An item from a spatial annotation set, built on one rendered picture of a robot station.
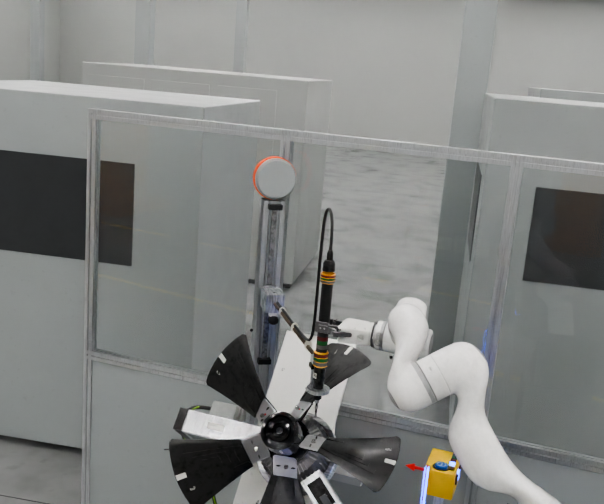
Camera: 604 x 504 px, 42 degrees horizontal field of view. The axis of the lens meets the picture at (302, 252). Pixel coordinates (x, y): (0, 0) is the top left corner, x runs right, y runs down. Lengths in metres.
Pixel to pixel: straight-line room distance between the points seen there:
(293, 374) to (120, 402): 1.09
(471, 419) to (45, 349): 3.29
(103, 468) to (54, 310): 1.14
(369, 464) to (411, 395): 0.64
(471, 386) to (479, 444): 0.12
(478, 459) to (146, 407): 2.04
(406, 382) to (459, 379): 0.12
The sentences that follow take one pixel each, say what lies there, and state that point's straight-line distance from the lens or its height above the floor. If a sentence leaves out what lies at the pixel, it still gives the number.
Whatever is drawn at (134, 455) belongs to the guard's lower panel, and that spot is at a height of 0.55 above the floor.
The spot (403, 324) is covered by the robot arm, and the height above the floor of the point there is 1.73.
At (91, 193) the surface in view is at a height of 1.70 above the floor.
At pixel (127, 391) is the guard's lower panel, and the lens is 3.60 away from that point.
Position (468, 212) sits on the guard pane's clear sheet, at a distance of 2.90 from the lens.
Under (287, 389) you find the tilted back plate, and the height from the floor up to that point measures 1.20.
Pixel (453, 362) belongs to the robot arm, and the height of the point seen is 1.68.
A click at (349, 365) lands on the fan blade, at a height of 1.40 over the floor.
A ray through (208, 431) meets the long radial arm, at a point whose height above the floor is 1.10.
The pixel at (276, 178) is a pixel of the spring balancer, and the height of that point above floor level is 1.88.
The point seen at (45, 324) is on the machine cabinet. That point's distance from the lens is 4.67.
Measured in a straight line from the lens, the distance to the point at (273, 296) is 2.88.
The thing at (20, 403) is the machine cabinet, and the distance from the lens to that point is 4.93.
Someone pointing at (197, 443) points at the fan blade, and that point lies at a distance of 2.51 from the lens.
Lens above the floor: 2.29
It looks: 13 degrees down
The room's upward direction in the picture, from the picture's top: 5 degrees clockwise
